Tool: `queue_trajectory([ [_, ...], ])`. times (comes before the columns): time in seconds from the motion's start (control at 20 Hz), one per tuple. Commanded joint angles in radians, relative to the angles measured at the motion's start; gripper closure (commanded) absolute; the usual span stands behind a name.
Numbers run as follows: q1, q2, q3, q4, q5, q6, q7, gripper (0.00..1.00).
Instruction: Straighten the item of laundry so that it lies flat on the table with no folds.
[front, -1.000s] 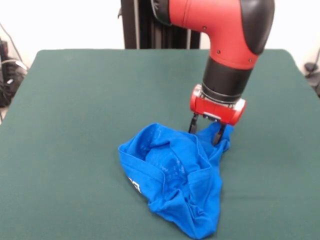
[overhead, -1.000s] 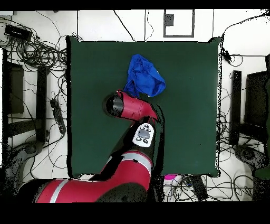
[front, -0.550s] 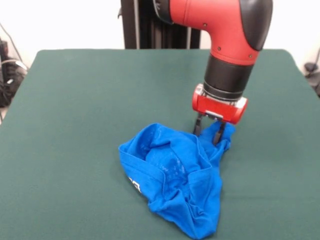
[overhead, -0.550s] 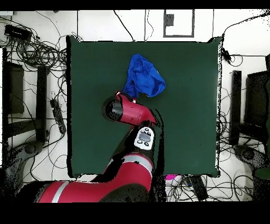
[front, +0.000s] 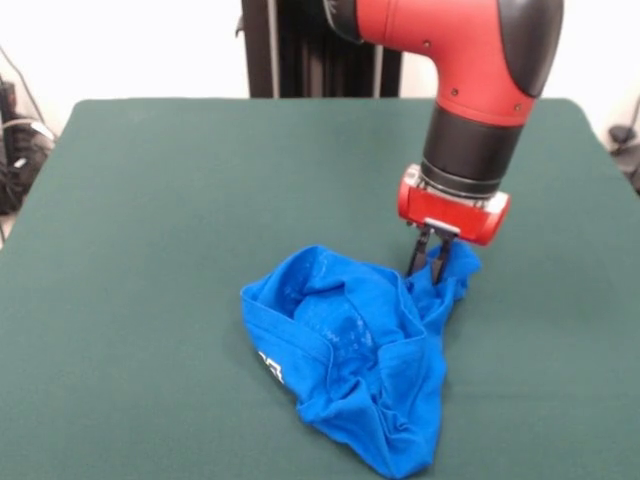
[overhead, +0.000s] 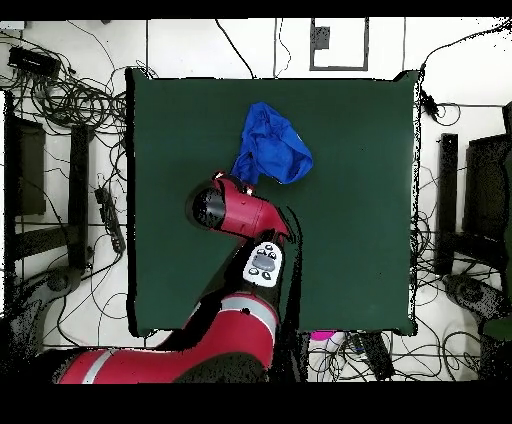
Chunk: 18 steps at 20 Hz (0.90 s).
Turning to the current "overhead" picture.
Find grey square frame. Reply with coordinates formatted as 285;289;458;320
308;17;370;72

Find blue printed t-shirt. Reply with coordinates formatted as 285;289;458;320
230;101;314;186

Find black cable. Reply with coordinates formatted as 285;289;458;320
214;18;256;80

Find pink object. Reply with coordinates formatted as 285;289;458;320
309;329;346;342

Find dark green table cloth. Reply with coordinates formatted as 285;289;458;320
124;66;420;336

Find black power adapter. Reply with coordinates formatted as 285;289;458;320
419;89;440;121

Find black power strip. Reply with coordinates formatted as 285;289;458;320
94;186;128;254
358;331;396;381

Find black wooden furniture frame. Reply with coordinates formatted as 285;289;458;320
3;90;95;277
434;101;512;277

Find black chair base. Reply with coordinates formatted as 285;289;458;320
442;273;512;341
7;265;83;361

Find black electronics box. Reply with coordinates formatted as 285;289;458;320
7;45;62;79

